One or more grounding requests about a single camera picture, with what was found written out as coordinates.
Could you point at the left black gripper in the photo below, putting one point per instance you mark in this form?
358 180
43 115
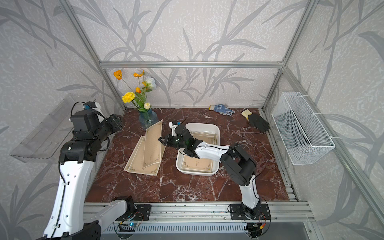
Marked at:
116 122

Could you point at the glass vase with flowers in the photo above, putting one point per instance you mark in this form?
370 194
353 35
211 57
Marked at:
138 97

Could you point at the white wire mesh basket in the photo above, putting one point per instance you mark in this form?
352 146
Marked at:
304 136

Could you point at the stationery sheets in box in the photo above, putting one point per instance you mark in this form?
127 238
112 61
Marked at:
200 165

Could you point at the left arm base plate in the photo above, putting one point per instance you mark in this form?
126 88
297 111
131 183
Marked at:
140 212

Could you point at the white storage box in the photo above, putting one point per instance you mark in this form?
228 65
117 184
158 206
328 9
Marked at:
198 127

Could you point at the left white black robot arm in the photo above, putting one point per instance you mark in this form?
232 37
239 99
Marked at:
76 161

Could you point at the beige stationery sheet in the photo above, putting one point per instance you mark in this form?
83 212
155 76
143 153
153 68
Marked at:
152 147

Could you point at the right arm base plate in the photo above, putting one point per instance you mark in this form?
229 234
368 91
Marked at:
241 212

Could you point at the aluminium front rail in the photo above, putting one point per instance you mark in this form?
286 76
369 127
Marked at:
222 212

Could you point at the blue dotted work glove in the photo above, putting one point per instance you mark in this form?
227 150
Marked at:
221 109

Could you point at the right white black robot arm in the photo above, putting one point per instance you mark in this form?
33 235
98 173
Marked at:
237 162

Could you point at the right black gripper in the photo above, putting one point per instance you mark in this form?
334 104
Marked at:
167 140

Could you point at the clear plastic wall shelf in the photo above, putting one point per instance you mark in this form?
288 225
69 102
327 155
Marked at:
44 143

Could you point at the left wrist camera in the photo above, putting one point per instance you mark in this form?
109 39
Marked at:
92 107

